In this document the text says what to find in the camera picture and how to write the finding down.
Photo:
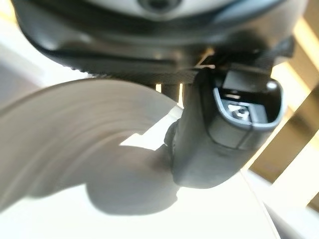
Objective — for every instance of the white slatted frame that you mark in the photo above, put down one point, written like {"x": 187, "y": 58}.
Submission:
{"x": 279, "y": 74}

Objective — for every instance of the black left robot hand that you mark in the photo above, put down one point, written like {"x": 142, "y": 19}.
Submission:
{"x": 219, "y": 154}

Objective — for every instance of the white round plate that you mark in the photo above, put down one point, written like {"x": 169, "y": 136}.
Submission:
{"x": 62, "y": 129}

